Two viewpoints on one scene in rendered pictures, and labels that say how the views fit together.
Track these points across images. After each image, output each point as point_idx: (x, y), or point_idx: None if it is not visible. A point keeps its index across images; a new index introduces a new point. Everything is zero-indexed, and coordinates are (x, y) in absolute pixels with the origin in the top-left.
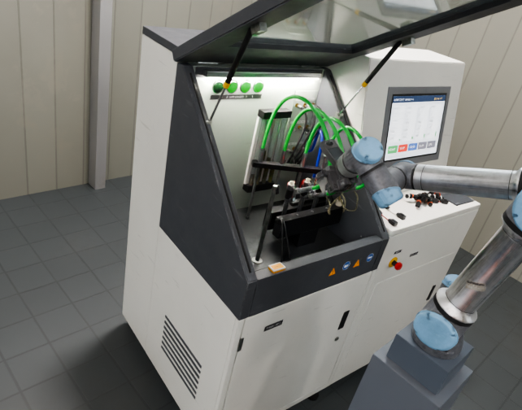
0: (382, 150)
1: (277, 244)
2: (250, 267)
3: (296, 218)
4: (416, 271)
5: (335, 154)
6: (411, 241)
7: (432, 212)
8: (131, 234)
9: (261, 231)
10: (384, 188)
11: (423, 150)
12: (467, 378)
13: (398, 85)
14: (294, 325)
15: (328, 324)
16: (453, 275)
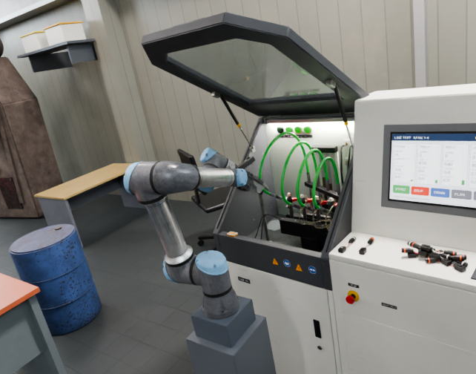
0: (205, 155)
1: (296, 243)
2: (217, 225)
3: (290, 221)
4: (415, 340)
5: (240, 164)
6: (371, 283)
7: (412, 266)
8: None
9: None
10: None
11: (465, 202)
12: (227, 357)
13: (400, 123)
14: (262, 294)
15: (299, 319)
16: (218, 252)
